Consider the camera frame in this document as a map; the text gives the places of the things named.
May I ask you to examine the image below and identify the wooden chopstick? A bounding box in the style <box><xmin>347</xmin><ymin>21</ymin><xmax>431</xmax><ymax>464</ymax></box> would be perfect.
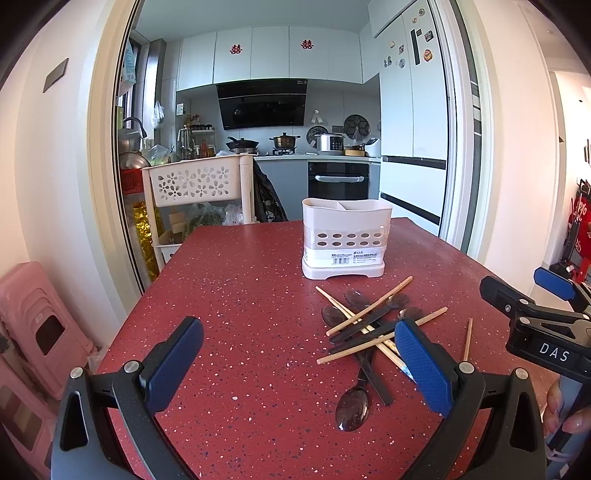
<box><xmin>463</xmin><ymin>318</ymin><xmax>474</xmax><ymax>362</ymax></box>
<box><xmin>317</xmin><ymin>307</ymin><xmax>448</xmax><ymax>365</ymax></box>
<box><xmin>315</xmin><ymin>285</ymin><xmax>409</xmax><ymax>374</ymax></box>
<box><xmin>356</xmin><ymin>303</ymin><xmax>415</xmax><ymax>382</ymax></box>
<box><xmin>325</xmin><ymin>276</ymin><xmax>414</xmax><ymax>336</ymax></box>

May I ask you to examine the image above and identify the kitchen faucet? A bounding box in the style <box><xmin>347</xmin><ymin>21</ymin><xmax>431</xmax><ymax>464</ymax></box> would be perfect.
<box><xmin>119</xmin><ymin>116</ymin><xmax>147</xmax><ymax>138</ymax></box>

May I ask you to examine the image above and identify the right hand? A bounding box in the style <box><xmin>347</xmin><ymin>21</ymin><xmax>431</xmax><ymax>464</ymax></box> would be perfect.
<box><xmin>542</xmin><ymin>380</ymin><xmax>591</xmax><ymax>436</ymax></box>

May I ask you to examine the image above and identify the pink plastic stool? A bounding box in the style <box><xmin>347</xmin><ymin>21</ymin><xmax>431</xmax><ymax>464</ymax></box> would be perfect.
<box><xmin>1</xmin><ymin>262</ymin><xmax>96</xmax><ymax>479</ymax></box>

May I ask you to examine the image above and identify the white utensil holder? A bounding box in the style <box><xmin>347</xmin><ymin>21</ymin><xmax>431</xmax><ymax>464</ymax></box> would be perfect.
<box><xmin>301</xmin><ymin>198</ymin><xmax>392</xmax><ymax>281</ymax></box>

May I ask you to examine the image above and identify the black built-in oven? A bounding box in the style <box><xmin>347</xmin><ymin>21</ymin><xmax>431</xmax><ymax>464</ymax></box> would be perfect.
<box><xmin>308</xmin><ymin>162</ymin><xmax>370</xmax><ymax>201</ymax></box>

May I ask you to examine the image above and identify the white refrigerator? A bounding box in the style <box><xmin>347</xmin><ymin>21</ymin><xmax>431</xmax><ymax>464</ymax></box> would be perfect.
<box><xmin>375</xmin><ymin>1</ymin><xmax>449</xmax><ymax>236</ymax></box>

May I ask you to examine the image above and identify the rice cooker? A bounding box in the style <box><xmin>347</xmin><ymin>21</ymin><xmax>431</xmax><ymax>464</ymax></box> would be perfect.
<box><xmin>317</xmin><ymin>133</ymin><xmax>345</xmax><ymax>155</ymax></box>

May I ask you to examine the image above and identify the black hanging bag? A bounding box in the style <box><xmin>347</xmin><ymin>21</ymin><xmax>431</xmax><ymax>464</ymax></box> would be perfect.
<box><xmin>252</xmin><ymin>161</ymin><xmax>287</xmax><ymax>223</ymax></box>

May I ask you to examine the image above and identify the steel cooking pot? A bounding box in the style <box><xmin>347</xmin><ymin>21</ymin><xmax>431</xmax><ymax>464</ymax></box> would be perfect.
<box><xmin>270</xmin><ymin>132</ymin><xmax>300</xmax><ymax>151</ymax></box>

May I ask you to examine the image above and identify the white floral storage cart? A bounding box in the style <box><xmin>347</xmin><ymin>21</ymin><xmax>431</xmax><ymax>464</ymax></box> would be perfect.
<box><xmin>141</xmin><ymin>154</ymin><xmax>256</xmax><ymax>269</ymax></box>

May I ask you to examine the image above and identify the black wok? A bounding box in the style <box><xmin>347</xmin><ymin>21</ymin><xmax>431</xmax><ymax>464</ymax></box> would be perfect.
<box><xmin>226</xmin><ymin>136</ymin><xmax>259</xmax><ymax>154</ymax></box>

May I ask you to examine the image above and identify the black range hood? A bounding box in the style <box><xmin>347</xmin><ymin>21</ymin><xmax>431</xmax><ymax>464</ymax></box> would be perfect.
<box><xmin>216</xmin><ymin>78</ymin><xmax>308</xmax><ymax>131</ymax></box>

